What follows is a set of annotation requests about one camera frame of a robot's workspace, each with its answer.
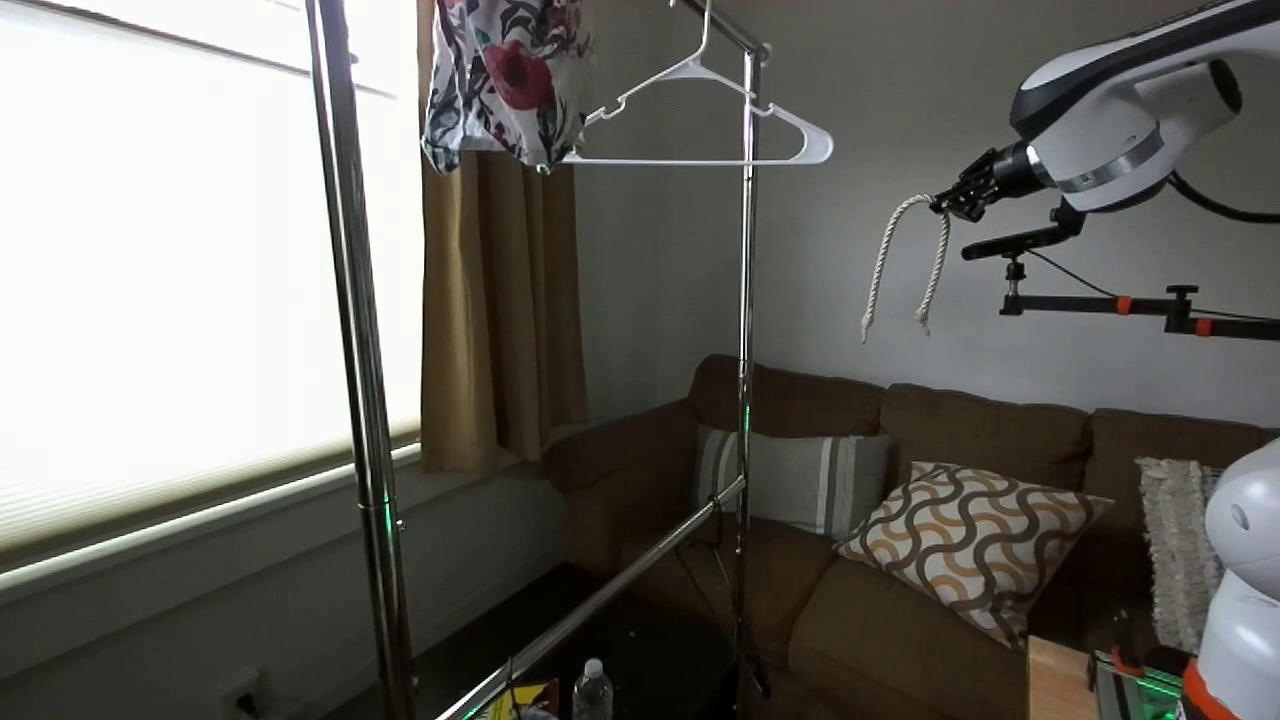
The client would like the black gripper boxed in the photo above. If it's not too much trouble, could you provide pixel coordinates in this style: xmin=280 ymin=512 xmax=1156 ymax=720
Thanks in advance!
xmin=928 ymin=137 xmax=1056 ymax=227

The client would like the white twisted rope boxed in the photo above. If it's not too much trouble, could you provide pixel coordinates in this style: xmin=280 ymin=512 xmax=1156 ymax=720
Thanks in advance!
xmin=858 ymin=188 xmax=959 ymax=345

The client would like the chrome horizontal rack rod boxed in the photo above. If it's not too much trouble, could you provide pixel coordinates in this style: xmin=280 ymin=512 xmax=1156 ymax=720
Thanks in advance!
xmin=432 ymin=472 xmax=754 ymax=720
xmin=674 ymin=0 xmax=780 ymax=64

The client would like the black boom with orange clamps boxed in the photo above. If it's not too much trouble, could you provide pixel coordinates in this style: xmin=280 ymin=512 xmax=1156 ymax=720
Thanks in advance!
xmin=995 ymin=255 xmax=1280 ymax=345

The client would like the white plastic clothes hanger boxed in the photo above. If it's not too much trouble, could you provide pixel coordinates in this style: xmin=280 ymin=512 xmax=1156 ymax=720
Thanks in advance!
xmin=558 ymin=0 xmax=839 ymax=173

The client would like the brown fabric sofa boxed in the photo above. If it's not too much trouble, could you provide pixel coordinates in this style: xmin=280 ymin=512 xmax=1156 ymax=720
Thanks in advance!
xmin=538 ymin=349 xmax=1280 ymax=720

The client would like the chrome vertical rack pole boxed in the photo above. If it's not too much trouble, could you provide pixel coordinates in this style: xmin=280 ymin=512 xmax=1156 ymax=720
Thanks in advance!
xmin=301 ymin=0 xmax=422 ymax=720
xmin=728 ymin=45 xmax=769 ymax=720

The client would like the grey white striped pillow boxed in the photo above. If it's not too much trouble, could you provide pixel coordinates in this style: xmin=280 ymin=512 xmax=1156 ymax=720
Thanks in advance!
xmin=687 ymin=424 xmax=900 ymax=544

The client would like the wave patterned throw pillow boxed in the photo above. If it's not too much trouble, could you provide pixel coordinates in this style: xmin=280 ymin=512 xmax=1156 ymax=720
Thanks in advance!
xmin=834 ymin=455 xmax=1119 ymax=655

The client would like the cream fuzzy throw pillow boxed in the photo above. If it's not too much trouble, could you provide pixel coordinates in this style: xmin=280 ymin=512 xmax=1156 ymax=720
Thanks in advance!
xmin=1131 ymin=452 xmax=1234 ymax=662

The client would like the brown window curtain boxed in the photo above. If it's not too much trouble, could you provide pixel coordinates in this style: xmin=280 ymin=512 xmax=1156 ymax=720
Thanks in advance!
xmin=418 ymin=147 xmax=593 ymax=482

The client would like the floral patterned cloth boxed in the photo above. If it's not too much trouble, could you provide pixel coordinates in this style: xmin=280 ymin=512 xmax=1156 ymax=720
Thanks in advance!
xmin=418 ymin=0 xmax=597 ymax=180

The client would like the brown wooden box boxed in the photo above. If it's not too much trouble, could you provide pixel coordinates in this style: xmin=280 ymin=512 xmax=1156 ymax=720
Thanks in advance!
xmin=1025 ymin=633 xmax=1103 ymax=720

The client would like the clear plastic water bottle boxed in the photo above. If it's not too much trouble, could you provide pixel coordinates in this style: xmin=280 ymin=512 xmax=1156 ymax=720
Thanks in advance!
xmin=567 ymin=652 xmax=619 ymax=720

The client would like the yellow flat packet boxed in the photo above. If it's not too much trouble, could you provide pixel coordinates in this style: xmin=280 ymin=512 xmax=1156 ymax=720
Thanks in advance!
xmin=494 ymin=678 xmax=564 ymax=720

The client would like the bright window with blind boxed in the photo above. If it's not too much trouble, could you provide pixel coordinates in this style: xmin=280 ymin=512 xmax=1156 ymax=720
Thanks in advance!
xmin=0 ymin=0 xmax=432 ymax=554

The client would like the black bar camera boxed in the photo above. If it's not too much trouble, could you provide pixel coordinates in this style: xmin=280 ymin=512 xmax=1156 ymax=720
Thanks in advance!
xmin=955 ymin=213 xmax=1087 ymax=270

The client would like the green metal frame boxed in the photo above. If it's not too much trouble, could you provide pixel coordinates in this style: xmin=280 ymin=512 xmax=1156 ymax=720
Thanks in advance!
xmin=1087 ymin=647 xmax=1191 ymax=720

